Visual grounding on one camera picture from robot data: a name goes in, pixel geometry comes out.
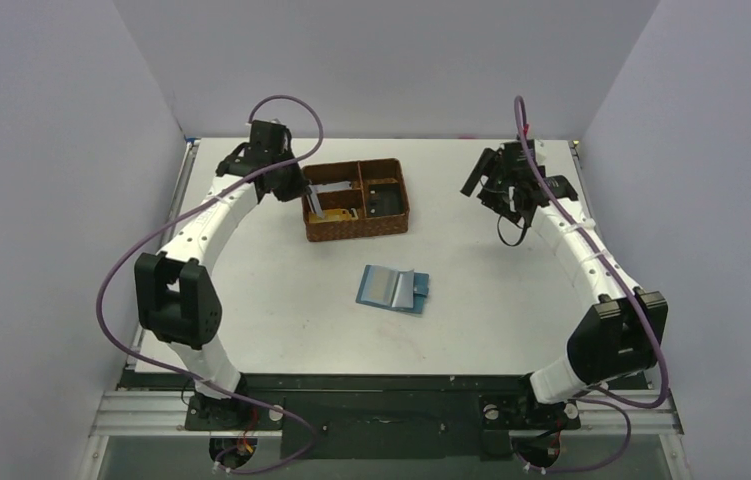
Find blue leather card holder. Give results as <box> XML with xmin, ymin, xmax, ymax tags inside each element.
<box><xmin>355</xmin><ymin>264</ymin><xmax>430</xmax><ymax>315</ymax></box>

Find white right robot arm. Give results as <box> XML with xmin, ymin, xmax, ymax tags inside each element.
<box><xmin>461</xmin><ymin>141</ymin><xmax>668</xmax><ymax>404</ymax></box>

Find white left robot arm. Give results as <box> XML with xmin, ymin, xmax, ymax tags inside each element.
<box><xmin>134</xmin><ymin>120</ymin><xmax>307</xmax><ymax>403</ymax></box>

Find silver cards in basket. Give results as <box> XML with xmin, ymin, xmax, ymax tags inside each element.
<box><xmin>312</xmin><ymin>181</ymin><xmax>354</xmax><ymax>194</ymax></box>

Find gold card in basket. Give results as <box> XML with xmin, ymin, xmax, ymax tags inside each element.
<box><xmin>308</xmin><ymin>208</ymin><xmax>359</xmax><ymax>224</ymax></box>

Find brown woven divided basket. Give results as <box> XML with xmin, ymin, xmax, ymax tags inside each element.
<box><xmin>302</xmin><ymin>158</ymin><xmax>410</xmax><ymax>242</ymax></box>

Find black items in basket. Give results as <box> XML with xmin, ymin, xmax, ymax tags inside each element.
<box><xmin>367</xmin><ymin>183</ymin><xmax>405</xmax><ymax>218</ymax></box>

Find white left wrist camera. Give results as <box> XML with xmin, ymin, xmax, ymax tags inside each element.
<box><xmin>254</xmin><ymin>118</ymin><xmax>285</xmax><ymax>126</ymax></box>

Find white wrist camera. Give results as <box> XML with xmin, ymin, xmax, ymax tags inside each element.
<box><xmin>534</xmin><ymin>139</ymin><xmax>546</xmax><ymax>164</ymax></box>
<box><xmin>254</xmin><ymin>118</ymin><xmax>285</xmax><ymax>126</ymax></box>

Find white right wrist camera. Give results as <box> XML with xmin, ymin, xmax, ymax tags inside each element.
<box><xmin>534</xmin><ymin>139</ymin><xmax>546</xmax><ymax>164</ymax></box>

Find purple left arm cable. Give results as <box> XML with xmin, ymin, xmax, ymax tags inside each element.
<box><xmin>95</xmin><ymin>94</ymin><xmax>325</xmax><ymax>477</ymax></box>

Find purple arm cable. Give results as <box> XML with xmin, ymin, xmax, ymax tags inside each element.
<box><xmin>513</xmin><ymin>95</ymin><xmax>671</xmax><ymax>476</ymax></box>
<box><xmin>95</xmin><ymin>94</ymin><xmax>325</xmax><ymax>477</ymax></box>

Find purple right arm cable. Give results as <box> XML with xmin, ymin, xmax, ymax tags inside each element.
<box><xmin>513</xmin><ymin>95</ymin><xmax>671</xmax><ymax>476</ymax></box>

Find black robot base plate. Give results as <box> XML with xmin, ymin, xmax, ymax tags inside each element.
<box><xmin>117</xmin><ymin>370</ymin><xmax>581</xmax><ymax>465</ymax></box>

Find aluminium frame rail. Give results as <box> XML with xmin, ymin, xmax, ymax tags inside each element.
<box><xmin>86</xmin><ymin>389</ymin><xmax>684</xmax><ymax>439</ymax></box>

